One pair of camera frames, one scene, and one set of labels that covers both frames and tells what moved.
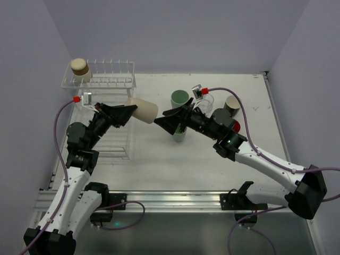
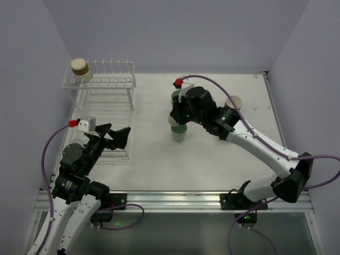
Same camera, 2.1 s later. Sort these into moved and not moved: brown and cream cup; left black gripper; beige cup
Moved: left black gripper; beige cup
Not moved: brown and cream cup
